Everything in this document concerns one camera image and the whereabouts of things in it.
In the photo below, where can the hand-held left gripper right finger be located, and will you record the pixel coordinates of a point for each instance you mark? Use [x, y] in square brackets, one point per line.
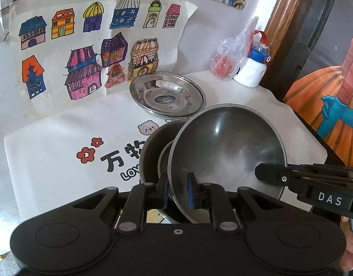
[191, 191]

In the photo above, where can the black panel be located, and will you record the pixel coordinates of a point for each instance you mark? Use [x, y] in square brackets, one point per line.
[326, 20]

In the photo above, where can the red round object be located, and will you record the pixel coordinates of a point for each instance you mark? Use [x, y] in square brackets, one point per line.
[222, 66]

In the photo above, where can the printed white tablecloth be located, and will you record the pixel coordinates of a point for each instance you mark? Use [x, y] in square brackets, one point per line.
[64, 126]

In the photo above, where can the white bottle with blue lid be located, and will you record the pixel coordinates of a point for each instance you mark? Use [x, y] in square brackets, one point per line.
[251, 72]

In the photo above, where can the houses drawing paper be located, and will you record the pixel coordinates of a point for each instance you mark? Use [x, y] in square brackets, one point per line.
[78, 72]

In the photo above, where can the clear plastic bag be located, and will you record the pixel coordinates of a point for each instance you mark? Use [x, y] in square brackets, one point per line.
[239, 43]

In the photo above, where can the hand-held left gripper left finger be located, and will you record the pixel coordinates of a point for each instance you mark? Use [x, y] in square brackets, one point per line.
[164, 189]

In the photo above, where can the steel bowl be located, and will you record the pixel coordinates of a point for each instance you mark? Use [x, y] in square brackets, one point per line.
[153, 155]
[222, 143]

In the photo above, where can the steel plate with blue sticker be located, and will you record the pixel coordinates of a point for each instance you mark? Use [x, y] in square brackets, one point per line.
[165, 92]

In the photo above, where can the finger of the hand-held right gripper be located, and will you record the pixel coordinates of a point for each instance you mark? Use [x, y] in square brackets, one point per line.
[273, 174]
[323, 168]

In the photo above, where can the wooden frame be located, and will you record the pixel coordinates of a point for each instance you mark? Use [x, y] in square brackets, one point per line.
[285, 5]

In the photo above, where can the person's right hand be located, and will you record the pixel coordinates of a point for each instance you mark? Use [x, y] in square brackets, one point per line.
[352, 244]

